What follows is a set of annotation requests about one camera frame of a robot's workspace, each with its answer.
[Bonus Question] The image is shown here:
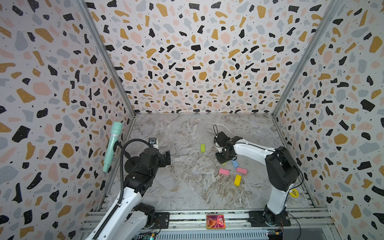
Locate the light blue block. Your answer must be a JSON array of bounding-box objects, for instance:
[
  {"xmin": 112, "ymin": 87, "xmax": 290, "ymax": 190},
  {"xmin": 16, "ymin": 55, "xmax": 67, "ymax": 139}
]
[{"xmin": 232, "ymin": 161, "xmax": 239, "ymax": 168}]

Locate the pink block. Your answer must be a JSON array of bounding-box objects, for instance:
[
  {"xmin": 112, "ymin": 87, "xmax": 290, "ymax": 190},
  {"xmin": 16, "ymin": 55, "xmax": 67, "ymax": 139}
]
[
  {"xmin": 219, "ymin": 168, "xmax": 230, "ymax": 176},
  {"xmin": 236, "ymin": 167, "xmax": 248, "ymax": 175}
]

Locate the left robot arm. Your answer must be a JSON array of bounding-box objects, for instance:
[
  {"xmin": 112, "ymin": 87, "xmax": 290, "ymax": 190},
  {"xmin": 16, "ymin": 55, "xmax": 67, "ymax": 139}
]
[{"xmin": 87, "ymin": 148, "xmax": 171, "ymax": 240}]

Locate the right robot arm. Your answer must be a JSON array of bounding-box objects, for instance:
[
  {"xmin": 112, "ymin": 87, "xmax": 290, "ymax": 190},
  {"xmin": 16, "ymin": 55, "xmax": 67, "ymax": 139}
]
[{"xmin": 214, "ymin": 132, "xmax": 301, "ymax": 227}]

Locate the black microphone stand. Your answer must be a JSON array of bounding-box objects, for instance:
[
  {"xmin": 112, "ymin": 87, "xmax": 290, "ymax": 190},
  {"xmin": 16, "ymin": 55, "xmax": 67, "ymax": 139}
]
[{"xmin": 123, "ymin": 150, "xmax": 140, "ymax": 174}]

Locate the yellow block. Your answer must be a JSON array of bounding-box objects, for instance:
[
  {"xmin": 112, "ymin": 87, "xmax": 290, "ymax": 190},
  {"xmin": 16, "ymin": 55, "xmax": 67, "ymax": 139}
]
[{"xmin": 234, "ymin": 175, "xmax": 242, "ymax": 187}]

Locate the mint green microphone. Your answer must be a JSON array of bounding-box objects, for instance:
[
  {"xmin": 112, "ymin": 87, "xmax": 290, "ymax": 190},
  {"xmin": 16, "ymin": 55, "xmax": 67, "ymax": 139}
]
[{"xmin": 103, "ymin": 122, "xmax": 123, "ymax": 173}]

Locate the colourful square card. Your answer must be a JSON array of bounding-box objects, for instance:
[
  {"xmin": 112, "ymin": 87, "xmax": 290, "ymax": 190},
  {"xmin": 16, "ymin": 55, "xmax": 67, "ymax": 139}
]
[{"xmin": 206, "ymin": 215, "xmax": 226, "ymax": 230}]

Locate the yellow round sticker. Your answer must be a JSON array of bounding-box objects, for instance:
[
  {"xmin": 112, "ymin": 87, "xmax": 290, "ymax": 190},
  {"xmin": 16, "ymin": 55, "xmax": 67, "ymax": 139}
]
[{"xmin": 289, "ymin": 189, "xmax": 299, "ymax": 198}]

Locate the metal corner profile left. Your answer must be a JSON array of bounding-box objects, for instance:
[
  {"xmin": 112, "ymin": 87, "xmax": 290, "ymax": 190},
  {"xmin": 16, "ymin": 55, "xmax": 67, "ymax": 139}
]
[{"xmin": 75, "ymin": 0, "xmax": 136, "ymax": 118}]

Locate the metal corner profile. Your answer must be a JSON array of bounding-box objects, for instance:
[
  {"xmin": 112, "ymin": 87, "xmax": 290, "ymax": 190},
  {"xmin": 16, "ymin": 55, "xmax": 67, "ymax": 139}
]
[
  {"xmin": 75, "ymin": 0, "xmax": 136, "ymax": 118},
  {"xmin": 273, "ymin": 0, "xmax": 344, "ymax": 118}
]

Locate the metal corner profile right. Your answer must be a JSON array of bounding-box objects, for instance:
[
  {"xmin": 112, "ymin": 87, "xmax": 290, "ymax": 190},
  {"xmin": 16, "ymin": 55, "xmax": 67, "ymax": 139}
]
[{"xmin": 273, "ymin": 0, "xmax": 344, "ymax": 118}]

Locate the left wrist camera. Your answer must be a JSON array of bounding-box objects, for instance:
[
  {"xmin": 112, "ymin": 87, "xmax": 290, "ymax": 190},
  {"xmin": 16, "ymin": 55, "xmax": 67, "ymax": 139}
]
[{"xmin": 149, "ymin": 138, "xmax": 159, "ymax": 149}]

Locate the black camera cable right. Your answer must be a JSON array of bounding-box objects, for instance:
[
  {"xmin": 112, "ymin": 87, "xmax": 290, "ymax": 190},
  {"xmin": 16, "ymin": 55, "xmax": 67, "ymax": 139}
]
[{"xmin": 212, "ymin": 124, "xmax": 221, "ymax": 148}]

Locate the black corrugated hose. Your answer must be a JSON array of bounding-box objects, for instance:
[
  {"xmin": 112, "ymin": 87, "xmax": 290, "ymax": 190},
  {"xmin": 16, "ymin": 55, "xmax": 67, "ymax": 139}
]
[{"xmin": 92, "ymin": 138, "xmax": 154, "ymax": 240}]

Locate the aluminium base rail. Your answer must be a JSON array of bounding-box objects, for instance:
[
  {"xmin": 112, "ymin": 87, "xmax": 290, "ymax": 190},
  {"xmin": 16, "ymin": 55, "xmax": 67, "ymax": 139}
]
[{"xmin": 134, "ymin": 208, "xmax": 340, "ymax": 240}]

